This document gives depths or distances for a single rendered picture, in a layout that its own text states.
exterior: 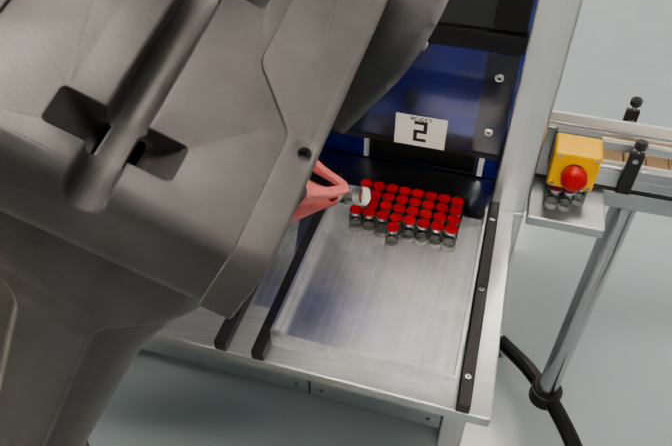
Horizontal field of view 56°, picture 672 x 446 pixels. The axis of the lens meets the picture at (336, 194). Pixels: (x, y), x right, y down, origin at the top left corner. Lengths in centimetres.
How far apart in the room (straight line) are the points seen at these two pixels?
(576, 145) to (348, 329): 46
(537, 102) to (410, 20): 83
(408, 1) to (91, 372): 14
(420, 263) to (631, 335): 127
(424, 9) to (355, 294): 82
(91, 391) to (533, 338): 193
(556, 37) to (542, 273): 142
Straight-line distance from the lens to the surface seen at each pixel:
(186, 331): 96
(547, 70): 97
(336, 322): 94
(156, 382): 199
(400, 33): 18
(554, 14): 93
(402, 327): 94
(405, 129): 106
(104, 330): 18
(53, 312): 17
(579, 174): 104
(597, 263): 143
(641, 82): 342
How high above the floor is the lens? 164
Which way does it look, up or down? 42 degrees down
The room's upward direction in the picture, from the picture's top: straight up
